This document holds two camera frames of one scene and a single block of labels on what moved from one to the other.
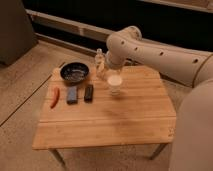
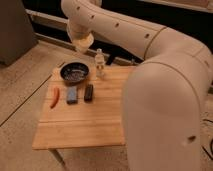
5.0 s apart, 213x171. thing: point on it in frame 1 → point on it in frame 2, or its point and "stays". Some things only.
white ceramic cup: x=114 y=81 → x=83 y=44
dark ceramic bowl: x=74 y=72 stays
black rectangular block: x=88 y=94 stays
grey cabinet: x=17 y=35 stays
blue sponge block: x=72 y=95 stays
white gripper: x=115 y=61 → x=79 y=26
